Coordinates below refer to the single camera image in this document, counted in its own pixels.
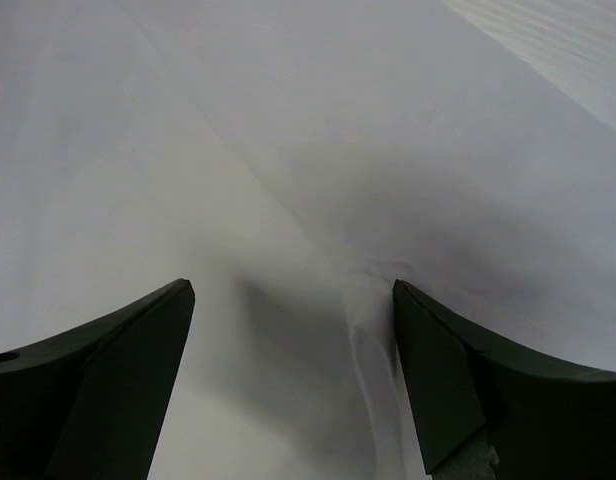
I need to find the white t shirt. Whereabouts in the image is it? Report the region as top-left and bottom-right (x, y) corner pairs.
(0, 1), (616, 479)

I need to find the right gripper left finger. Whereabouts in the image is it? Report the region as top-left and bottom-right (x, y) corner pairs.
(0, 279), (194, 480)

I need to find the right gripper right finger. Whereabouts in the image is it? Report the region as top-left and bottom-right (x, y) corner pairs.
(393, 280), (616, 479)

